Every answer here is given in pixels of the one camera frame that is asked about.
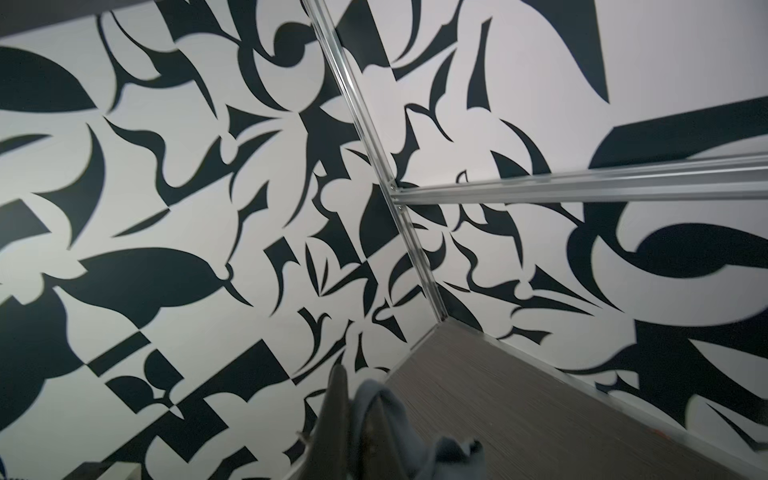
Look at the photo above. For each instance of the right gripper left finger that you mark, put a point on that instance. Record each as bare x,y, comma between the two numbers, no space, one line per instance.
328,453

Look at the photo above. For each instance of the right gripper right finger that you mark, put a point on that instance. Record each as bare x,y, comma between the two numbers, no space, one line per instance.
381,458

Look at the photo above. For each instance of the grey t shirt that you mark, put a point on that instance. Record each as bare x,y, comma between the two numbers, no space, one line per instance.
445,458

